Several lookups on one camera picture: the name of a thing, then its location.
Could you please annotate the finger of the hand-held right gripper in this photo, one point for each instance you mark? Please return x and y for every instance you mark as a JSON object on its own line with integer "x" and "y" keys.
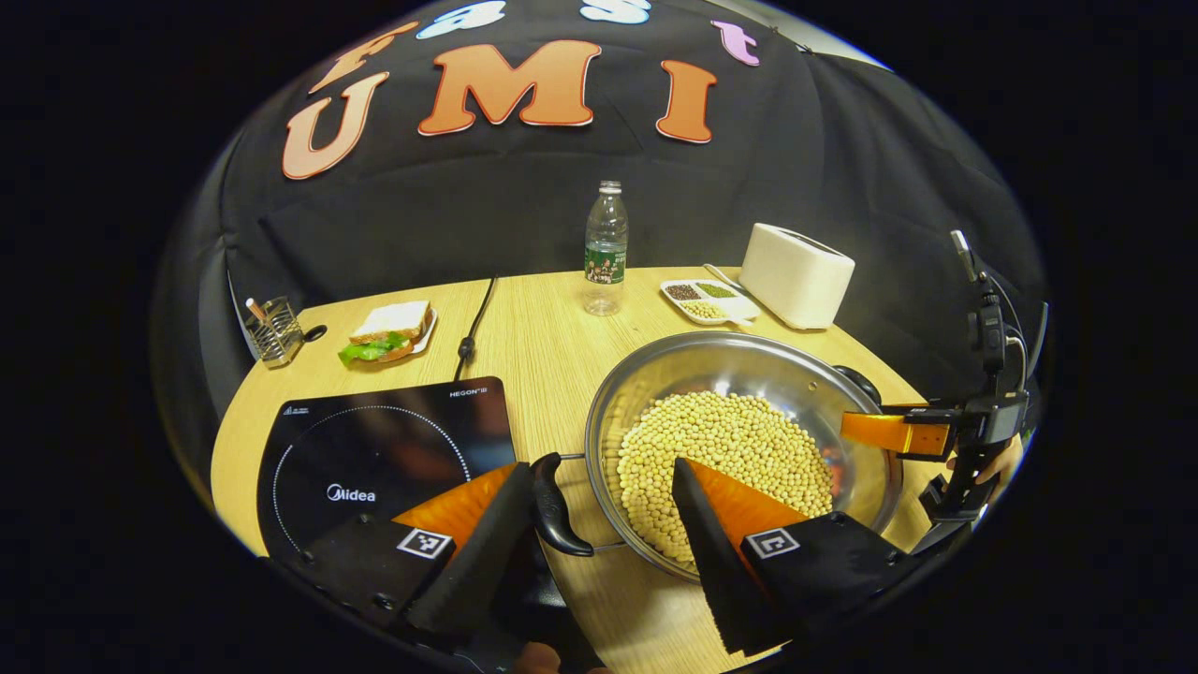
{"x": 889, "y": 433}

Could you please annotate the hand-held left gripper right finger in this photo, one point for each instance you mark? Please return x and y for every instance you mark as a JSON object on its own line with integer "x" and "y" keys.
{"x": 711, "y": 562}

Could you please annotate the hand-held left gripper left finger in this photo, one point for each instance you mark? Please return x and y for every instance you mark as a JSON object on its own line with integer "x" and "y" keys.
{"x": 477, "y": 562}

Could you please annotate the steel pot with soybeans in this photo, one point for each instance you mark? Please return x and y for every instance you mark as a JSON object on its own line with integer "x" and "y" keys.
{"x": 721, "y": 440}

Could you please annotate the black induction cooktop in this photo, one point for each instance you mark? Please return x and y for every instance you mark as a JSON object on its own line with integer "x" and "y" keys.
{"x": 374, "y": 440}

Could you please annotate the white toaster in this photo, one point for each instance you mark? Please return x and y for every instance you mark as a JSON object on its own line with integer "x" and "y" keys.
{"x": 796, "y": 276}

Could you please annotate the white divided dish with beans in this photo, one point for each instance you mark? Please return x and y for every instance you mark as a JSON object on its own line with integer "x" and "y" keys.
{"x": 707, "y": 300}

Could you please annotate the small white plate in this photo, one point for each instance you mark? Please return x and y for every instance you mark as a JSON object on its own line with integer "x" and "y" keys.
{"x": 429, "y": 334}

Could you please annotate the sandwich with lettuce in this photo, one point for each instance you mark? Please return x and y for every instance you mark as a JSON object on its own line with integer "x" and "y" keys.
{"x": 388, "y": 328}

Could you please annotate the black table grommet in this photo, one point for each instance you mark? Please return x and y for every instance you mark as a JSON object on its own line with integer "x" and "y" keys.
{"x": 315, "y": 332}

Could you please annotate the clear plastic water bottle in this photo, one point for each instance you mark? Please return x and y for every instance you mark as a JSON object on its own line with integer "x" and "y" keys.
{"x": 606, "y": 248}

